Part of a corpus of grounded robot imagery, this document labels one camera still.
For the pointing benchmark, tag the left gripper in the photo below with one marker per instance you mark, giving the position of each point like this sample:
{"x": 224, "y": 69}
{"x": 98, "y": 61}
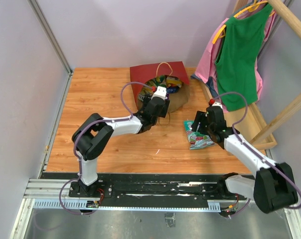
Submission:
{"x": 164, "y": 111}

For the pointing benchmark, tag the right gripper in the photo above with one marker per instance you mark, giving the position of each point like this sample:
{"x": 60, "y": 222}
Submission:
{"x": 201, "y": 117}

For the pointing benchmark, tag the teal candy packet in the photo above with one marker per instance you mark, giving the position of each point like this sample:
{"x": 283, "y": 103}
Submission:
{"x": 195, "y": 139}

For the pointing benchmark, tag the green Fox's candy packet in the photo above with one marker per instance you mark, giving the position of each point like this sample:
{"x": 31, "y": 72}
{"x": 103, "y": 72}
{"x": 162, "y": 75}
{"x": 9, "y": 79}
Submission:
{"x": 155, "y": 82}

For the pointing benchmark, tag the red brown paper bag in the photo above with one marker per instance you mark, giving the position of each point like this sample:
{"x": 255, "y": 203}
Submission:
{"x": 148, "y": 77}

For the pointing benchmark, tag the pink shirt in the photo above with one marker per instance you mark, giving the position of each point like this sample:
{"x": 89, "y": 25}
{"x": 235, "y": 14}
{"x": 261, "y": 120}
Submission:
{"x": 206, "y": 66}

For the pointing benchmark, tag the green tank top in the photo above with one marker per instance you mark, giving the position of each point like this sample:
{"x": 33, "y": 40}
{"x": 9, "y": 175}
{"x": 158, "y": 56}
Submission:
{"x": 235, "y": 64}

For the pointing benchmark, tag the yellow clothes hanger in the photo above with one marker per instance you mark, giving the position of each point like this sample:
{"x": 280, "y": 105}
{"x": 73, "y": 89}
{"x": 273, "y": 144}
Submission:
{"x": 250, "y": 8}

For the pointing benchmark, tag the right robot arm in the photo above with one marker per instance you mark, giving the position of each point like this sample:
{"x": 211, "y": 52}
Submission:
{"x": 273, "y": 186}

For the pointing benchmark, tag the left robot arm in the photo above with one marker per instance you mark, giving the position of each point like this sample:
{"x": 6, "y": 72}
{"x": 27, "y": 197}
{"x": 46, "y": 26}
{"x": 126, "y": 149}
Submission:
{"x": 92, "y": 136}

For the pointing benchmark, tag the blue grey shirt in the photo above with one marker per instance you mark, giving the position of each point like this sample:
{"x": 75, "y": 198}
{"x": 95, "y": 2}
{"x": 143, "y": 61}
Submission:
{"x": 209, "y": 84}

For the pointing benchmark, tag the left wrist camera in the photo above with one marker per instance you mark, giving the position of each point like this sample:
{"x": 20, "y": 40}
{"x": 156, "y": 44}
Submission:
{"x": 160, "y": 93}

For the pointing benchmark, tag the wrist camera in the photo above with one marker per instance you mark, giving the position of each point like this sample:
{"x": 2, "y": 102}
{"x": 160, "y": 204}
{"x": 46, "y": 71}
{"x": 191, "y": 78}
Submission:
{"x": 217, "y": 104}
{"x": 160, "y": 93}

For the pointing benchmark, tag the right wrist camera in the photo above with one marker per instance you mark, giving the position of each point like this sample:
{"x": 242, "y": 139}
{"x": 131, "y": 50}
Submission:
{"x": 217, "y": 104}

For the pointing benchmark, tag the wooden clothes rack frame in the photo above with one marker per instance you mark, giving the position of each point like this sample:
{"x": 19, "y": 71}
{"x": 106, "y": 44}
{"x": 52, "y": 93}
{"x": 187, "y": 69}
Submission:
{"x": 275, "y": 121}

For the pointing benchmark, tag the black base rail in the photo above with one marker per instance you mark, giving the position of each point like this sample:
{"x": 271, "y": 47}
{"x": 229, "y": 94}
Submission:
{"x": 154, "y": 187}

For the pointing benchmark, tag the white cable duct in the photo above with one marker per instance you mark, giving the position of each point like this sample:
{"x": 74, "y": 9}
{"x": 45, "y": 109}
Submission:
{"x": 121, "y": 204}

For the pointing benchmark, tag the aluminium corner post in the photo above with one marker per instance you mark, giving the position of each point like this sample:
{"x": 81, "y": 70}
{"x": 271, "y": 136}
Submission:
{"x": 50, "y": 35}

